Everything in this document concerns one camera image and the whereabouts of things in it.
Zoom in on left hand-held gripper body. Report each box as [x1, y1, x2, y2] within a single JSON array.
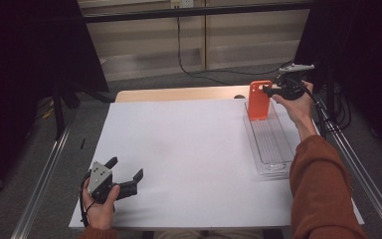
[[87, 160, 120, 205]]

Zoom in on orange phone case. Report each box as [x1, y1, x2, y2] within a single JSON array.
[[247, 79, 274, 121]]

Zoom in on wooden table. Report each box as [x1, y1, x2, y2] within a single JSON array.
[[114, 83, 298, 104]]

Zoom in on yellow floor cable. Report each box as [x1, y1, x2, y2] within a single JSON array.
[[41, 99, 56, 120]]

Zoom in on black metal stand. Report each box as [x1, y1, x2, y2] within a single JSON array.
[[51, 79, 113, 140]]

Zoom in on black curtain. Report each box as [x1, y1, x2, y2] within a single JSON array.
[[0, 0, 110, 210], [289, 0, 382, 163]]

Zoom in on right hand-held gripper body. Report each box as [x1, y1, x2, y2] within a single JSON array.
[[272, 63, 316, 102]]

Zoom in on person's left hand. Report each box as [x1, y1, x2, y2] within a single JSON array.
[[81, 178, 121, 232]]

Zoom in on person's right hand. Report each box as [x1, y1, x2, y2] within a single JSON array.
[[272, 80, 314, 126]]

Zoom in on white wall socket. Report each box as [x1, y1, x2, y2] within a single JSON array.
[[169, 0, 195, 10]]

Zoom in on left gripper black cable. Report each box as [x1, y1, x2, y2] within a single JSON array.
[[79, 172, 96, 228]]

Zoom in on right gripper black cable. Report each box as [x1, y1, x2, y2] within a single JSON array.
[[291, 78, 327, 138]]

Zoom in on black wall cable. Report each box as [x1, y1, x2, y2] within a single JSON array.
[[176, 16, 294, 87]]

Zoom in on clear plastic container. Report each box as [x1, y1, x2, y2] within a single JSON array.
[[242, 99, 296, 180]]

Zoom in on black floor cables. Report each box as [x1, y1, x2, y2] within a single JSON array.
[[324, 84, 353, 133]]

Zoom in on metal floor rail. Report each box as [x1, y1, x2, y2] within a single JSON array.
[[309, 94, 382, 239], [10, 123, 73, 239]]

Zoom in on white table sheet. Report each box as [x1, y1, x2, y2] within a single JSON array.
[[68, 95, 366, 231]]

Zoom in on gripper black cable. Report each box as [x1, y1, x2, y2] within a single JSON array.
[[291, 78, 327, 138], [79, 172, 96, 228]]

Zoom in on black horizontal bar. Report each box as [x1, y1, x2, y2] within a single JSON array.
[[83, 1, 316, 24]]

